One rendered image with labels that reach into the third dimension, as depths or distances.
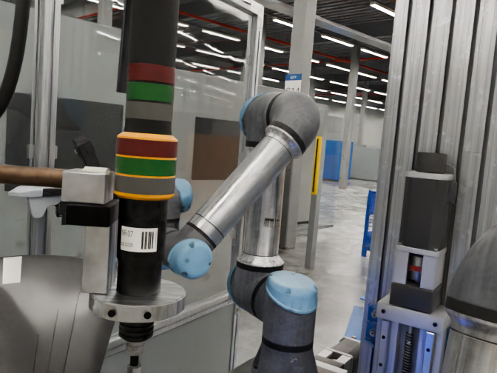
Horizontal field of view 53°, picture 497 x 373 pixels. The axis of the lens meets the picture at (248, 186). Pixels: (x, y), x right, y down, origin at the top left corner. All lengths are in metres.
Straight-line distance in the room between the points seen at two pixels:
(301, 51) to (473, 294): 6.76
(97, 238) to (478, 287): 0.41
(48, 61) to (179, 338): 0.95
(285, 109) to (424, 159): 0.30
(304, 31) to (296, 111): 6.28
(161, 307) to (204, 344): 1.46
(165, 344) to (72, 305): 1.12
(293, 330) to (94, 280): 0.77
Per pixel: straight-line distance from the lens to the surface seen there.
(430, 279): 1.06
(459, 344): 0.62
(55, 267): 0.56
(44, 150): 1.18
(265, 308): 1.12
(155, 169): 0.35
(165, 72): 0.35
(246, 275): 1.19
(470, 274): 0.61
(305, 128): 1.03
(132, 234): 0.36
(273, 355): 1.13
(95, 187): 0.36
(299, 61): 7.24
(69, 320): 0.52
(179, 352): 1.70
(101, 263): 0.37
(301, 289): 1.09
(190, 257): 0.92
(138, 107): 0.35
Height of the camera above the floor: 1.57
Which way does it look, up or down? 5 degrees down
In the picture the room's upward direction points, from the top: 5 degrees clockwise
